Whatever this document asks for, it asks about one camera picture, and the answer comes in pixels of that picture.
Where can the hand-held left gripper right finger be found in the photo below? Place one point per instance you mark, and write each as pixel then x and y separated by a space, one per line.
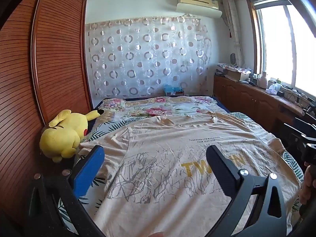
pixel 219 167

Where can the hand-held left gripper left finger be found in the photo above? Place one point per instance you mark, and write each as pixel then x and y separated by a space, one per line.
pixel 86 171

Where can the beige printed t-shirt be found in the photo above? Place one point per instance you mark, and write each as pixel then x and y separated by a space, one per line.
pixel 160 158

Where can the person's right hand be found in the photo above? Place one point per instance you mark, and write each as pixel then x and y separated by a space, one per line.
pixel 309 182

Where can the yellow plush toy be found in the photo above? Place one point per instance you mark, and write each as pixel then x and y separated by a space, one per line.
pixel 64 133

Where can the leaf-print bed sheet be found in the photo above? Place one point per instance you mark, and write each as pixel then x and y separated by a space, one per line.
pixel 108 128

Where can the white plastic bag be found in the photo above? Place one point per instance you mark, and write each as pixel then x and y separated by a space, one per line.
pixel 273 88

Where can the long wooden cabinet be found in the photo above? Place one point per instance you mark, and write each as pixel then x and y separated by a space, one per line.
pixel 246 98

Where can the floral blanket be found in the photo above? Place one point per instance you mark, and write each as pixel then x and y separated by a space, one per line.
pixel 153 108

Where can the blue box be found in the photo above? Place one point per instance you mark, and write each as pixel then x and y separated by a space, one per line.
pixel 172 90

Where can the cardboard box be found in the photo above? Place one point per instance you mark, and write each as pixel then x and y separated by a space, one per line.
pixel 237 75

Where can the small desk fan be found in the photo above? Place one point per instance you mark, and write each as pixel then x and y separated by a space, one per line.
pixel 233 59

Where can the wooden louvred wardrobe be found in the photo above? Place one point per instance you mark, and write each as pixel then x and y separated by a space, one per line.
pixel 49 66

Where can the window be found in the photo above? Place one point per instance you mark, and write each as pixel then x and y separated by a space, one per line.
pixel 276 42

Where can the circle-pattern sheer curtain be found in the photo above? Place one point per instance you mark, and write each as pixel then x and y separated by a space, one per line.
pixel 148 54

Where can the white patterned window curtain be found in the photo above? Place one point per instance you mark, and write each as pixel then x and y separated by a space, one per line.
pixel 233 24

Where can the wall air conditioner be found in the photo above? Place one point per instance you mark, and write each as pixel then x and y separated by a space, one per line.
pixel 197 1

